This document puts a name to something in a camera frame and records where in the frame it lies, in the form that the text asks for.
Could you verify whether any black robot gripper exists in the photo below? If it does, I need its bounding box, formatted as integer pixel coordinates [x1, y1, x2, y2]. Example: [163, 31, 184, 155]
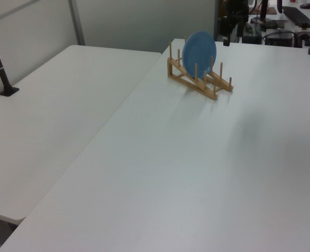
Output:
[221, 0, 249, 47]

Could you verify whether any blue round plate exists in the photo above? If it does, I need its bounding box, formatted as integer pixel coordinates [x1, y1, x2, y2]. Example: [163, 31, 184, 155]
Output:
[182, 30, 218, 77]

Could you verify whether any wooden plate rack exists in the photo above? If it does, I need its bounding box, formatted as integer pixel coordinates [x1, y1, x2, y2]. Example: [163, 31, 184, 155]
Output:
[167, 35, 235, 101]

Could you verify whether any black electronics box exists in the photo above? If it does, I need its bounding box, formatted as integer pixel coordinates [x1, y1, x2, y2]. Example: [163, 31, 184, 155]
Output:
[264, 31, 295, 47]

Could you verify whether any black computer keyboard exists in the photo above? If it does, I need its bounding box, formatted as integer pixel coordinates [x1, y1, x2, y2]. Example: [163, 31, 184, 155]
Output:
[282, 6, 310, 28]

